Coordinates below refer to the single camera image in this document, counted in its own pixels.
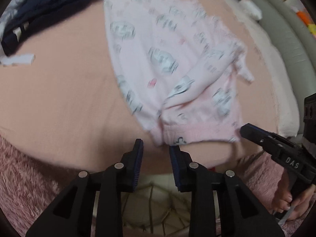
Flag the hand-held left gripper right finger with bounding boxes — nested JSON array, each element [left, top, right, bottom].
[[169, 145, 284, 237]]

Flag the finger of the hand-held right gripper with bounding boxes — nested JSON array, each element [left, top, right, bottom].
[[240, 123, 277, 154]]

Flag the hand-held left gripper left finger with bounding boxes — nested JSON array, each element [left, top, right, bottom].
[[26, 138, 144, 237]]

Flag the pink cartoon print pajama pants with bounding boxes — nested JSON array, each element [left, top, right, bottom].
[[102, 0, 255, 146]]

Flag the person's right hand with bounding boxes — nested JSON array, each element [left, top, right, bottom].
[[272, 171, 315, 221]]

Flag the grey padded headboard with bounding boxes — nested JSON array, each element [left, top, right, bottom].
[[237, 0, 316, 97]]

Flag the white plush toy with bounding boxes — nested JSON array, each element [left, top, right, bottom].
[[239, 0, 262, 20]]

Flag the orange carrot plush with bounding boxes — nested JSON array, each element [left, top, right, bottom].
[[295, 7, 310, 24]]

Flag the navy garment with white stripes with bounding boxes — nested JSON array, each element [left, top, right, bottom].
[[1, 0, 108, 56]]

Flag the gold wire basket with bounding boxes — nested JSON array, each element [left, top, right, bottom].
[[121, 180, 189, 237]]

